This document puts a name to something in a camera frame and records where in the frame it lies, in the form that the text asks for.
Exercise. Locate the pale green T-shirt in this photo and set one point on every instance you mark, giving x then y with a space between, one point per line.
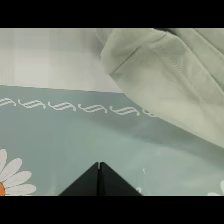
166 76

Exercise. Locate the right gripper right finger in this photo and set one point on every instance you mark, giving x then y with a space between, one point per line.
115 183

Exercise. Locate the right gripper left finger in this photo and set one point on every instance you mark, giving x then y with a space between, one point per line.
87 183

